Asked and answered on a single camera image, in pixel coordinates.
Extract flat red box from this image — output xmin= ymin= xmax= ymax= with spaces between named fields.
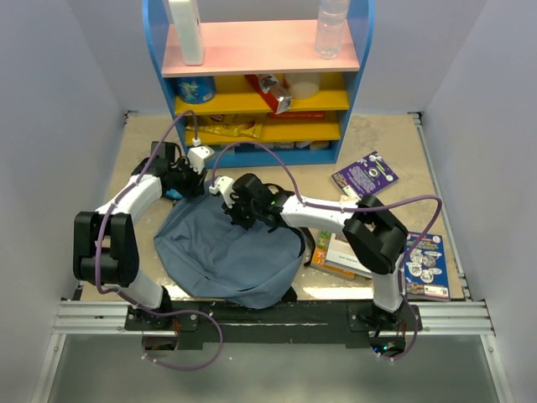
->
xmin=267 ymin=111 xmax=326 ymax=120

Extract blue wooden shelf unit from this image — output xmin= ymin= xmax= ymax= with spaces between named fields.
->
xmin=142 ymin=1 xmax=375 ymax=165

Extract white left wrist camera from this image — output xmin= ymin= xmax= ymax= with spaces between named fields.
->
xmin=187 ymin=145 xmax=215 ymax=174

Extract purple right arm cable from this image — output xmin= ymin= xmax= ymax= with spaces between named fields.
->
xmin=209 ymin=141 xmax=444 ymax=363

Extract translucent white plastic cup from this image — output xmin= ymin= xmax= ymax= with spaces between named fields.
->
xmin=283 ymin=72 xmax=321 ymax=99

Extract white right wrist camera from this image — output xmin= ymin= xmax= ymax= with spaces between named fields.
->
xmin=209 ymin=176 xmax=234 ymax=208

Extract white items on bottom shelf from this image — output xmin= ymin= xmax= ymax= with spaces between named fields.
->
xmin=202 ymin=140 xmax=331 ymax=154

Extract white rectangular bottle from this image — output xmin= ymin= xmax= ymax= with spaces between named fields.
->
xmin=169 ymin=0 xmax=205 ymax=65

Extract blue cartoon cover book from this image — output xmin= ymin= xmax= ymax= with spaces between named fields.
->
xmin=404 ymin=232 xmax=451 ymax=301

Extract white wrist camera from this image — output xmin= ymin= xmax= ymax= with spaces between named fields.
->
xmin=187 ymin=145 xmax=215 ymax=174
xmin=209 ymin=176 xmax=234 ymax=208

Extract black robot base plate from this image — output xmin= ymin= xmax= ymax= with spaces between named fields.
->
xmin=125 ymin=300 xmax=423 ymax=351

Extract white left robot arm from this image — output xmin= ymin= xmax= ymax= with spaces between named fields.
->
xmin=73 ymin=141 xmax=214 ymax=329

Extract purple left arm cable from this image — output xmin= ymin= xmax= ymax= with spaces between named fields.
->
xmin=94 ymin=109 xmax=224 ymax=371

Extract aluminium front frame rail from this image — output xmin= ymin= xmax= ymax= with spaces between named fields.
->
xmin=53 ymin=300 xmax=495 ymax=336

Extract red and silver snack box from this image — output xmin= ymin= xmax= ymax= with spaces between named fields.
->
xmin=244 ymin=74 xmax=293 ymax=115

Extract blue cylindrical snack can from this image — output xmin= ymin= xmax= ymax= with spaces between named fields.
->
xmin=176 ymin=76 xmax=216 ymax=104

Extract yellow chips bag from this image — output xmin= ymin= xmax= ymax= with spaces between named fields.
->
xmin=196 ymin=113 xmax=267 ymax=139

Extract purple book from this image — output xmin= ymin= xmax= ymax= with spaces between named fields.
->
xmin=331 ymin=151 xmax=399 ymax=198

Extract blue-grey fabric backpack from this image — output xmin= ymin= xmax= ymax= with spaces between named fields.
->
xmin=154 ymin=191 xmax=305 ymax=309

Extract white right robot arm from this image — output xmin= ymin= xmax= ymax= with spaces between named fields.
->
xmin=209 ymin=173 xmax=408 ymax=330

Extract clear plastic water bottle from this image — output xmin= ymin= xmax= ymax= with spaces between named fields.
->
xmin=314 ymin=0 xmax=350 ymax=59

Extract orange treehouse book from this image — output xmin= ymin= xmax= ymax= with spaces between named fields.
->
xmin=310 ymin=231 xmax=355 ymax=280

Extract blue cartoon pencil case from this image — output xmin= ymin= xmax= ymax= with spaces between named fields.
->
xmin=163 ymin=189 xmax=183 ymax=202

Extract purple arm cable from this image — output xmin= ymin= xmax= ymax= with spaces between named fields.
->
xmin=209 ymin=141 xmax=444 ymax=363
xmin=94 ymin=109 xmax=224 ymax=371

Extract white coffee cover book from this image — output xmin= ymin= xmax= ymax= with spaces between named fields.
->
xmin=326 ymin=233 xmax=372 ymax=279

